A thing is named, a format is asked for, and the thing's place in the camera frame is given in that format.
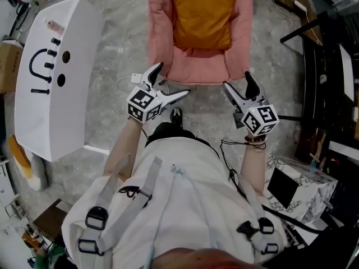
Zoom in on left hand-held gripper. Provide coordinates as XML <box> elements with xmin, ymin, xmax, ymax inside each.
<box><xmin>126</xmin><ymin>62</ymin><xmax>192</xmax><ymax>124</ymax></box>

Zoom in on person's white shirt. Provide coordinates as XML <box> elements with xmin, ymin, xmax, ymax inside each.
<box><xmin>61</xmin><ymin>137</ymin><xmax>289</xmax><ymax>269</ymax></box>

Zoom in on beaded bracelets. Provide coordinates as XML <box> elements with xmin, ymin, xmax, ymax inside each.
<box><xmin>244</xmin><ymin>133</ymin><xmax>267</xmax><ymax>151</ymax></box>

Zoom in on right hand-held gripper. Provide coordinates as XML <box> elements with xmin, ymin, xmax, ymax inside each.
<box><xmin>222</xmin><ymin>71</ymin><xmax>280</xmax><ymax>137</ymax></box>

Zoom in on grey left shoulder strap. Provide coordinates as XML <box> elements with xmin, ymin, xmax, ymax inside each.
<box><xmin>77</xmin><ymin>155</ymin><xmax>164</xmax><ymax>257</ymax></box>

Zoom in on person's right forearm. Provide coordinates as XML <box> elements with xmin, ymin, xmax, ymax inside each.
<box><xmin>239</xmin><ymin>134</ymin><xmax>268</xmax><ymax>196</ymax></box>

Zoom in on large cardboard box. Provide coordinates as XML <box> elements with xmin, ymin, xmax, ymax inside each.
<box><xmin>0</xmin><ymin>39</ymin><xmax>24</xmax><ymax>94</ymax></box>

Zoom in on black cable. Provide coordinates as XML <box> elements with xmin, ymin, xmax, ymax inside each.
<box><xmin>219</xmin><ymin>138</ymin><xmax>323</xmax><ymax>234</ymax></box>

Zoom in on black table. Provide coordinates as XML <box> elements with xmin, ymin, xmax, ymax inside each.
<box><xmin>279</xmin><ymin>9</ymin><xmax>359</xmax><ymax>164</ymax></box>

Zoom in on black curved faucet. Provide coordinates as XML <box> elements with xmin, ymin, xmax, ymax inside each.
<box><xmin>29</xmin><ymin>48</ymin><xmax>53</xmax><ymax>84</ymax></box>

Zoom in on white paper sheet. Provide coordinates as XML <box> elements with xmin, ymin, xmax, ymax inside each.
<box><xmin>338</xmin><ymin>44</ymin><xmax>356</xmax><ymax>103</ymax></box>

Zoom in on pink armchair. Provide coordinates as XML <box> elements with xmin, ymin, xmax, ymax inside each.
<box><xmin>148</xmin><ymin>0</ymin><xmax>256</xmax><ymax>86</ymax></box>

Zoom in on person's left forearm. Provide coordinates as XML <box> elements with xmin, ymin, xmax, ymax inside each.
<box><xmin>103</xmin><ymin>116</ymin><xmax>144</xmax><ymax>182</ymax></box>

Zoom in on brown wooden panel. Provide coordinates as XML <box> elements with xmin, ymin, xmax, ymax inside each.
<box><xmin>33</xmin><ymin>197</ymin><xmax>74</xmax><ymax>241</ymax></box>

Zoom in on grey right shoulder strap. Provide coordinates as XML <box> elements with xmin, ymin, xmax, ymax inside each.
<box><xmin>236</xmin><ymin>174</ymin><xmax>280</xmax><ymax>257</ymax></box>

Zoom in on person's head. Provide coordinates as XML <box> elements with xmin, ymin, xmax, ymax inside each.
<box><xmin>150</xmin><ymin>247</ymin><xmax>260</xmax><ymax>269</ymax></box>

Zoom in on person's shoe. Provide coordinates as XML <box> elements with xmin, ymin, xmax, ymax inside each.
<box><xmin>169</xmin><ymin>107</ymin><xmax>185</xmax><ymax>129</ymax></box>

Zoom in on orange cushion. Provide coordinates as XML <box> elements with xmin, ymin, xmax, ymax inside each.
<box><xmin>170</xmin><ymin>0</ymin><xmax>240</xmax><ymax>50</ymax></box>

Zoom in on grey shoulder strap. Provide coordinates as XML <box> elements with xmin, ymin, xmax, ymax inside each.
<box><xmin>77</xmin><ymin>155</ymin><xmax>164</xmax><ymax>257</ymax></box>
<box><xmin>236</xmin><ymin>174</ymin><xmax>280</xmax><ymax>257</ymax></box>

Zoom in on pink bottle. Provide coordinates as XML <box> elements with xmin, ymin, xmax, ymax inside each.
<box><xmin>44</xmin><ymin>18</ymin><xmax>66</xmax><ymax>35</ymax></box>

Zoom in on person's black shorts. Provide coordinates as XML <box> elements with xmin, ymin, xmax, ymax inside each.
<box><xmin>145</xmin><ymin>122</ymin><xmax>197</xmax><ymax>147</ymax></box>

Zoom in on marble pattern cabinet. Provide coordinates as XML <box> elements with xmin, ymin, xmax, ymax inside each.
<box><xmin>263</xmin><ymin>154</ymin><xmax>339</xmax><ymax>226</ymax></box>

